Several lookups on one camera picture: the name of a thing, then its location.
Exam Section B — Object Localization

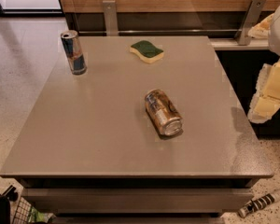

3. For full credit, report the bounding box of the black white striped tool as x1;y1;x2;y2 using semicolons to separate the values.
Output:
238;189;280;218

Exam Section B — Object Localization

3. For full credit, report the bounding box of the left metal bracket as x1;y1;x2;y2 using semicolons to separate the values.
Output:
103;0;119;36

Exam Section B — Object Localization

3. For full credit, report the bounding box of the black object on floor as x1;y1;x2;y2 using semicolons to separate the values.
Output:
0;185;19;224

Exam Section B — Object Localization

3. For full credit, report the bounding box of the wire basket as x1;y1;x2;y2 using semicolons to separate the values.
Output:
11;198;55;224

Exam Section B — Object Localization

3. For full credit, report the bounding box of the blue silver energy drink can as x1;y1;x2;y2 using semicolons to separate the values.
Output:
61;30;87;75

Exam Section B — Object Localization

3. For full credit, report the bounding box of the grey table drawer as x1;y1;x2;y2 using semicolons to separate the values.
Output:
22;189;253;214

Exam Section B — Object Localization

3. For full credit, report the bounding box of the yellow green sponge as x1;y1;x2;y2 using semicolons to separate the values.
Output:
130;40;164;63

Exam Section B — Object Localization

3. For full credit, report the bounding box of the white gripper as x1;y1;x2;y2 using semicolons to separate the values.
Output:
247;6;280;124

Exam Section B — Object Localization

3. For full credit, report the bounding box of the orange soda can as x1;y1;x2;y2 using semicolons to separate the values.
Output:
145;89;182;136

